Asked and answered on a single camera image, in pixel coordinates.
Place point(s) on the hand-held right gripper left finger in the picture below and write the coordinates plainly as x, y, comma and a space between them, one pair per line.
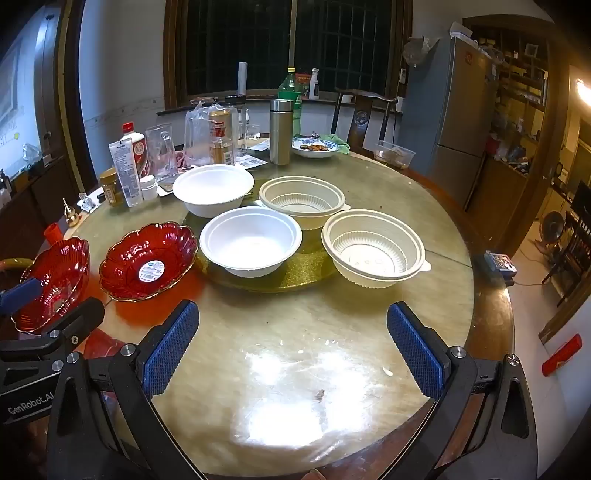
171, 350

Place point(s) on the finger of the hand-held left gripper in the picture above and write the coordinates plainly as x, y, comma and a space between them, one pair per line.
18, 294
69, 323

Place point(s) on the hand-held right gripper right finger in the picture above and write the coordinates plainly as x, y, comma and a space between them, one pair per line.
415, 350

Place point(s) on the beige plastic bowl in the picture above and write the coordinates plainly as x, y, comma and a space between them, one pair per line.
369, 249
300, 196

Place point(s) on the red plastic cap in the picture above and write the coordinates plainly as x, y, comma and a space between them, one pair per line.
53, 232

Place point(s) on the red glass plate with label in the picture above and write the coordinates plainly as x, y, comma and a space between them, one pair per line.
131, 256

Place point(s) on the small gold ornament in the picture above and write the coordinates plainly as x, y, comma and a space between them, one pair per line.
71, 213

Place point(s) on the blue card box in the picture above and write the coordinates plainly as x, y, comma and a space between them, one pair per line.
500, 265

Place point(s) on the white foam bowl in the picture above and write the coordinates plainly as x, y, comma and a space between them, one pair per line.
212, 184
249, 240

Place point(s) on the gold glitter round mat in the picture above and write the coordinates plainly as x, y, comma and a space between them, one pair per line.
288, 278

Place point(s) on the jar with gold lid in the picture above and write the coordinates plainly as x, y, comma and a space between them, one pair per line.
111, 187

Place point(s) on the red packet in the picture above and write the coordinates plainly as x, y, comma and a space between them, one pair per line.
561, 354

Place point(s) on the small white jar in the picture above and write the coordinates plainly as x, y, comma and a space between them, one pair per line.
148, 188

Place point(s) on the floor fan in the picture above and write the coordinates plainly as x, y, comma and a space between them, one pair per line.
551, 226

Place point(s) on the red and white liquor bottle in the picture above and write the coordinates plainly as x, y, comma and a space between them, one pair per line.
137, 147

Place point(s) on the black chair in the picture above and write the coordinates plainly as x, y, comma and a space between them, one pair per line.
575, 249

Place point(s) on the clear glass pitcher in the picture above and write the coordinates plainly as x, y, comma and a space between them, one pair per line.
159, 152

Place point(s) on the clear plastic container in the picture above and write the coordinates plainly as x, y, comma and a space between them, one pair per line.
394, 154

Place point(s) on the gold beer can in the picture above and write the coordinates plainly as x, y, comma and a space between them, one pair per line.
220, 121
221, 152

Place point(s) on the white paper card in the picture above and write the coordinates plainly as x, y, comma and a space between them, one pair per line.
251, 161

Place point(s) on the green cloth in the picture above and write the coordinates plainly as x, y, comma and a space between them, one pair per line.
342, 146

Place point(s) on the blue and white plate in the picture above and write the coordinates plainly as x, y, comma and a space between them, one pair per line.
318, 153

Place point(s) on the brown cooked food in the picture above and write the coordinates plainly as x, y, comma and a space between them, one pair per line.
314, 147

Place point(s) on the clear drinking glass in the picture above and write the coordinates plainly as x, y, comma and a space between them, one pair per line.
252, 134

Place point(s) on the dark wooden chair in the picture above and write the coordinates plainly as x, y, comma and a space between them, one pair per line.
360, 120

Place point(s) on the steel thermos flask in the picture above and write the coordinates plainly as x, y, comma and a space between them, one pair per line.
280, 138

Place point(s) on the grey refrigerator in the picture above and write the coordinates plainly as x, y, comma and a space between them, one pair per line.
461, 115

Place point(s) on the glass jar with black lid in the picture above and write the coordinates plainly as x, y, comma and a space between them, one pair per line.
236, 104

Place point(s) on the white paper roll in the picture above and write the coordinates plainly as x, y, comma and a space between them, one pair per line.
242, 78

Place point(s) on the white spray bottle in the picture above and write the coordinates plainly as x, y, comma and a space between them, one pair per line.
314, 85

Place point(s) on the cluttered wooden shelf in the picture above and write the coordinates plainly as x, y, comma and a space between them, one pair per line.
512, 83

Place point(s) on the green plastic bottle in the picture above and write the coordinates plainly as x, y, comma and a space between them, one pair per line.
291, 87

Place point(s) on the red box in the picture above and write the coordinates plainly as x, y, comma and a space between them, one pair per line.
302, 79

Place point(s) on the dark window with wooden frame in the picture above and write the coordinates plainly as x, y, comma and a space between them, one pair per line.
221, 46

